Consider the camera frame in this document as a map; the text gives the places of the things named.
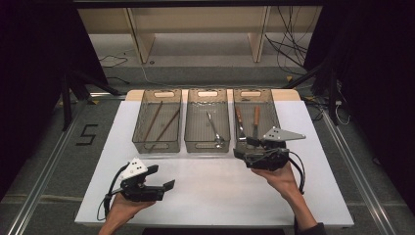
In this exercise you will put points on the white table cover sheet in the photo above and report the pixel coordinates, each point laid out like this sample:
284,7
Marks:
208,202

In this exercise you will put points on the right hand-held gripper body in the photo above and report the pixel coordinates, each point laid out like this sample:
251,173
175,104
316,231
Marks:
280,134

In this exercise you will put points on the person's right hand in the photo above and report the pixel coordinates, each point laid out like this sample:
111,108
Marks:
284,181

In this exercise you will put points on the person's left hand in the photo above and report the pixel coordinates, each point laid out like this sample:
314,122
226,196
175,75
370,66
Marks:
122,210

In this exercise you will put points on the clear grey plastic bin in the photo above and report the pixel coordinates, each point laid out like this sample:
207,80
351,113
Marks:
202,127
267,114
158,124

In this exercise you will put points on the metal spoon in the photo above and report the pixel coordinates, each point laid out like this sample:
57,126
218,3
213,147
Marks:
213,127

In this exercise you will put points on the brown wooden chopstick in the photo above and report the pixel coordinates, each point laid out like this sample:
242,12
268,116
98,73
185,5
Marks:
168,125
153,120

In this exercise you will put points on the black metal stand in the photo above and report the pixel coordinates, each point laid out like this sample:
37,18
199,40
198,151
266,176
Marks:
332,98

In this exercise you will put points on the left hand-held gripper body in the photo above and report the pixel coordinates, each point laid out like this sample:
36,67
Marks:
134,169

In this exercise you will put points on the light wooden shelf unit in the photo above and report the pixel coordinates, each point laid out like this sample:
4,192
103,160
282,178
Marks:
195,19

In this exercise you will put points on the aluminium floor rail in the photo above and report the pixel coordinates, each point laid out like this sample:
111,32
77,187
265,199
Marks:
355,169
42,186

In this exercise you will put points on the black tripod stand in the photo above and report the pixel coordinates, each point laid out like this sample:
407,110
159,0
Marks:
67,104

